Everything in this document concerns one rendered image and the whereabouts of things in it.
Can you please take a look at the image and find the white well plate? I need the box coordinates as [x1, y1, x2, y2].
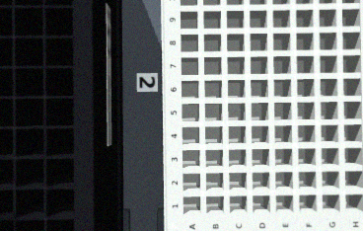
[161, 0, 363, 231]

